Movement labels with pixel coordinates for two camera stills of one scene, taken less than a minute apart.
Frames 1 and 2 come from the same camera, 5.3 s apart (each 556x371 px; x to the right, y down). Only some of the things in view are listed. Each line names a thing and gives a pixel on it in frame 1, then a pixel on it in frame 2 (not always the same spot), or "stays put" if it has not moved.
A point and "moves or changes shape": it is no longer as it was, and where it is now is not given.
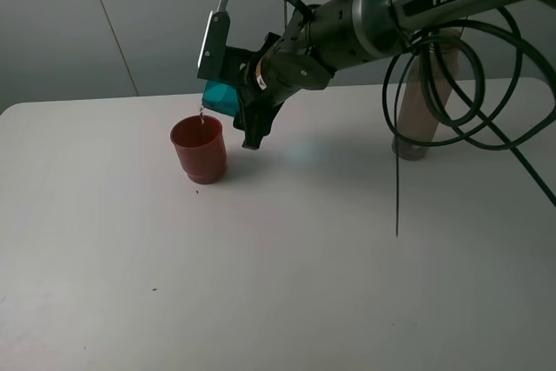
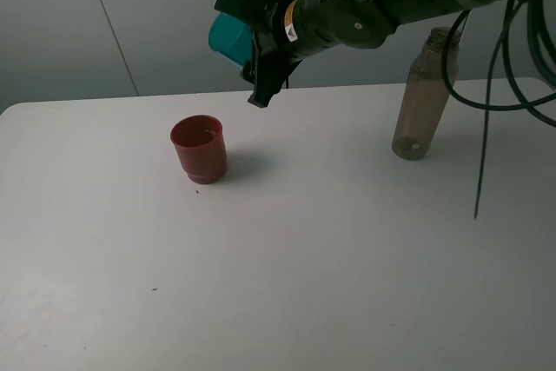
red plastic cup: [200, 144] stays put
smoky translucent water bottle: [426, 95] stays put
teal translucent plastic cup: [221, 97] moves or changes shape
